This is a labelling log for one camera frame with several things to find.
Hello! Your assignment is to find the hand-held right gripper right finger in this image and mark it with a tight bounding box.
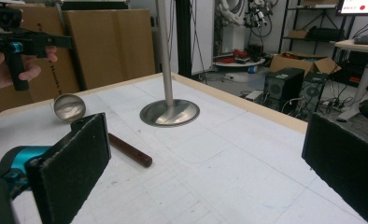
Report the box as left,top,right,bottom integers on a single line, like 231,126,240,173
301,111,368,224

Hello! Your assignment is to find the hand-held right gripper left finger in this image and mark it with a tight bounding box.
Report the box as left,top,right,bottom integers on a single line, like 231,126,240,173
24,112,112,224

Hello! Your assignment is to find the large brown cardboard sheet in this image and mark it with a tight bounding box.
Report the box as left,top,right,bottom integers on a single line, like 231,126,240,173
0,3,80,113
63,8,157,91

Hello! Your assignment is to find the grey computer tower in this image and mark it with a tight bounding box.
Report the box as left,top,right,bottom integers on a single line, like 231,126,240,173
296,72,327,121

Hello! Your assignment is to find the black computer tower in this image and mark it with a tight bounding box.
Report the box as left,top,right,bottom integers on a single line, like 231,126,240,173
262,67,305,110

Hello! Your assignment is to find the open cardboard box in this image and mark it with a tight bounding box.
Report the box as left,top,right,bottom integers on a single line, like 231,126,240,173
269,51,343,77

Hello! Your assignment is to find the metal stand with round base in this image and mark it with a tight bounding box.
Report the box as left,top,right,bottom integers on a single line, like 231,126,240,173
139,0,201,128

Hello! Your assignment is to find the white power strip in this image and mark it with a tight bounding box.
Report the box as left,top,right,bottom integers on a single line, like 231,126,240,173
245,89,264,103

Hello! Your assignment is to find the wooden desk with white legs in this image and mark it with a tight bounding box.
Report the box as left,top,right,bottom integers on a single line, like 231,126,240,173
333,38,368,122

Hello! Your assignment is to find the black pillar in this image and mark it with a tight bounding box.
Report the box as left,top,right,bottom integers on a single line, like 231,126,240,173
176,0,193,78

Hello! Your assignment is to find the black metal shelf rack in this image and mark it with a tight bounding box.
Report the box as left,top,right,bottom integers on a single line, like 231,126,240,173
278,0,356,54

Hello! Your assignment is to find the round white platform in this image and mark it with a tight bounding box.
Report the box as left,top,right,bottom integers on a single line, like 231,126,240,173
214,57,266,69

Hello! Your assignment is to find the monitor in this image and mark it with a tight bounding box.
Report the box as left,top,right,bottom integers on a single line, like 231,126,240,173
335,0,368,17

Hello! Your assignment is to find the white robot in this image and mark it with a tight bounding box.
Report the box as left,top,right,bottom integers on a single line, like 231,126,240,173
215,0,248,54

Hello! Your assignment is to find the metal ladle with wooden handle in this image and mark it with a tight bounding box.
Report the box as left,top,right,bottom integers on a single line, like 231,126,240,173
53,92,153,169

